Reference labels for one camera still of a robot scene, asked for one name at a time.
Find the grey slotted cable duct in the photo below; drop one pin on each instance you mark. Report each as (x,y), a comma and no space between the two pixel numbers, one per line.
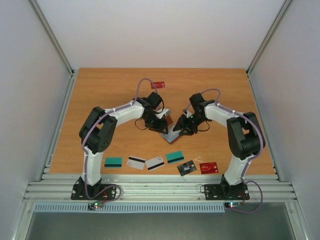
(128,208)

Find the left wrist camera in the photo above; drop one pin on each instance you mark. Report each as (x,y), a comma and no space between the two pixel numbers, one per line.
(162,113)

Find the left aluminium corner post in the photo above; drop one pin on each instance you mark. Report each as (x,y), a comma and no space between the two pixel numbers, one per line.
(44,22)

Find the white card right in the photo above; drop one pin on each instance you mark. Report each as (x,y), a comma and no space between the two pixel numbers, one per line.
(154,163)

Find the teal card right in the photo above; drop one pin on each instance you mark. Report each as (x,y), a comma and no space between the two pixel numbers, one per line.
(174,157)

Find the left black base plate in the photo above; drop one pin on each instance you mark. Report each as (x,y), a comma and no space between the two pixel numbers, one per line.
(97,192)

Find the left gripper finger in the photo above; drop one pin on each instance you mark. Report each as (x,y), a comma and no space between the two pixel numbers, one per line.
(157,130)
(164,126)

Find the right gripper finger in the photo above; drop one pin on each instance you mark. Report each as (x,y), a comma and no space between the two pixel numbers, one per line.
(180,124)
(187,132)

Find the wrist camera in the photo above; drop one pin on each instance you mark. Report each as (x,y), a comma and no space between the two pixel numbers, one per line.
(187,113)
(162,113)

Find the right aluminium corner post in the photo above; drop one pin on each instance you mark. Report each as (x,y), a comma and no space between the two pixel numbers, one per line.
(286,4)

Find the white card left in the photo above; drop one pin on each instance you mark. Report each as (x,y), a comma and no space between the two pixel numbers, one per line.
(136,162)

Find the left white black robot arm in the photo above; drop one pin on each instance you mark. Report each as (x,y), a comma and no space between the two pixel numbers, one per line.
(98,130)

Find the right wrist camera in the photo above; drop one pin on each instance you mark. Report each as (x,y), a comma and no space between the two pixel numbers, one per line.
(187,113)

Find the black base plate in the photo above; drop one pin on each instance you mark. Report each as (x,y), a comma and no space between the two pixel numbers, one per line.
(215,192)
(97,192)

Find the aluminium corner post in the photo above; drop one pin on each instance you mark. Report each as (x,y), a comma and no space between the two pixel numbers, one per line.
(286,4)
(44,22)

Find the red VIP card near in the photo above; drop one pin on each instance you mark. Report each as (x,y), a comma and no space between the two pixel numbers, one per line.
(208,168)

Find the brown leather card holder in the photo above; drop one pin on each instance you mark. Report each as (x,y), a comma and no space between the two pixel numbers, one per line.
(172,135)

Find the teal card left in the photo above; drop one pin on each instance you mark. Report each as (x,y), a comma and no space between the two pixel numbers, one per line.
(113,162)

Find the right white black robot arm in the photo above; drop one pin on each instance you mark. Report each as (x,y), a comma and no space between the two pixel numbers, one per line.
(245,138)

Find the black VIP card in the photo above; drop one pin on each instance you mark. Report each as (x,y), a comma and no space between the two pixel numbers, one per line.
(186,168)

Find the white card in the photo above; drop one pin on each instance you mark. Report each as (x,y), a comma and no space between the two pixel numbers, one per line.
(154,163)
(136,162)

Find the red card far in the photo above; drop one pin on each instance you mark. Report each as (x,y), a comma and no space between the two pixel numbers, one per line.
(157,85)

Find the small circuit board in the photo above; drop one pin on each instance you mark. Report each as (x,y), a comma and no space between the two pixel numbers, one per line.
(232,204)
(95,206)

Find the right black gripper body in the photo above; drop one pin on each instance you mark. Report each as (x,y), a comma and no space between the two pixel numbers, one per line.
(186,124)

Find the left small circuit board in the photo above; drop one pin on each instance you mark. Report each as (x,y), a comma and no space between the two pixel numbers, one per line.
(95,206)

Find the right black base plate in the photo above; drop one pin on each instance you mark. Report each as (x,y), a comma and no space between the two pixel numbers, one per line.
(215,192)

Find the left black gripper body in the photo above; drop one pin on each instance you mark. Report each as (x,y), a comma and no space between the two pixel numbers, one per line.
(151,122)

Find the right small circuit board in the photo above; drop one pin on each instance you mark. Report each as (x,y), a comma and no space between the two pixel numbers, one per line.
(232,204)

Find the teal card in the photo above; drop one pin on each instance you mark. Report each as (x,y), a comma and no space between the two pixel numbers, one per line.
(113,162)
(174,157)

